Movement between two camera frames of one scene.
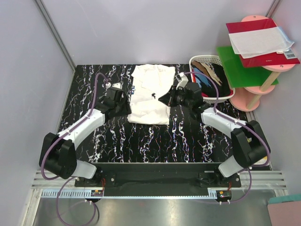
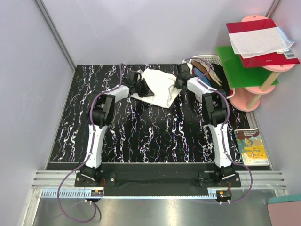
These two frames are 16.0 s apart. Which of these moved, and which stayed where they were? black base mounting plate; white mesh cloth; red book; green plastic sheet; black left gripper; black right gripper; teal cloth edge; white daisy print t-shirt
Moved: black left gripper; black right gripper; white daisy print t-shirt
Stayed: green plastic sheet; teal cloth edge; red book; white mesh cloth; black base mounting plate
